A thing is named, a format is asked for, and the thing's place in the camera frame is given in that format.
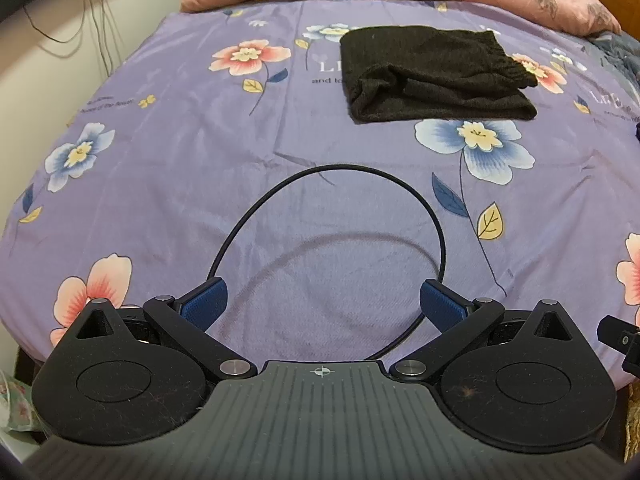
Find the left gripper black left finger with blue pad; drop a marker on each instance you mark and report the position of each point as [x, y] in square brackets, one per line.
[122, 376]

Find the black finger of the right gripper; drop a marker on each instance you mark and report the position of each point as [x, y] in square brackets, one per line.
[624, 338]

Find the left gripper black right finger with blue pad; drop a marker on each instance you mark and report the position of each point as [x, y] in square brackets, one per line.
[511, 378]

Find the black knit pants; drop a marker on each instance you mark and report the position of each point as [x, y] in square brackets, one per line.
[419, 72]

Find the purple floral bed sheet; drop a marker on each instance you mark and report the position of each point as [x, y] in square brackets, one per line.
[224, 143]

